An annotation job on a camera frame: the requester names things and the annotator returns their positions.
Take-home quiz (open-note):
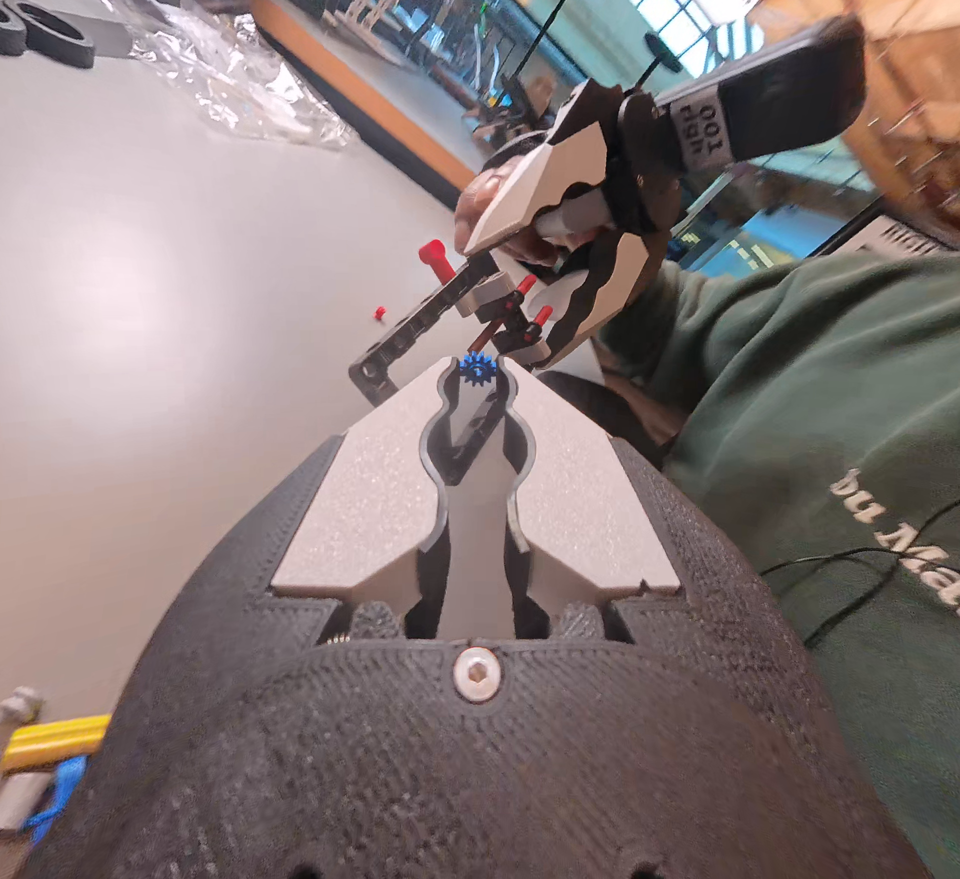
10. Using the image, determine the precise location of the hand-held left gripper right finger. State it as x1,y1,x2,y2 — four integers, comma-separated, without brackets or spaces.
495,356,684,629

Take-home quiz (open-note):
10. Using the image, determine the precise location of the pile of small lego pieces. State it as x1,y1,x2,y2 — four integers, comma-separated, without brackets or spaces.
0,684,114,850

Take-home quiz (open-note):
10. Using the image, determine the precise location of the person's right hand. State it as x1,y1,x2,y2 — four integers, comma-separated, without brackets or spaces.
452,159,565,270

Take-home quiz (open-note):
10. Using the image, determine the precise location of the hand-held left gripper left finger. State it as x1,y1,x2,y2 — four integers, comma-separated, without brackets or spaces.
270,355,462,633

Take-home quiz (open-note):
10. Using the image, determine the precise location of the black lego frame assembly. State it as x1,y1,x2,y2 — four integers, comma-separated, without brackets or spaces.
348,240,558,486

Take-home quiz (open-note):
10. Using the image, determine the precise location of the person's right forearm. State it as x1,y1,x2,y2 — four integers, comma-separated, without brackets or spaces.
596,249,960,490

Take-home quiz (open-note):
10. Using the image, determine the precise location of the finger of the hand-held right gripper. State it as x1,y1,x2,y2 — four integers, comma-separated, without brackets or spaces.
462,80,625,258
540,230,670,370

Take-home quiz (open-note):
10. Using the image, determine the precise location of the empty clear plastic wrap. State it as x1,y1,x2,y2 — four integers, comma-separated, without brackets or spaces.
127,0,357,149

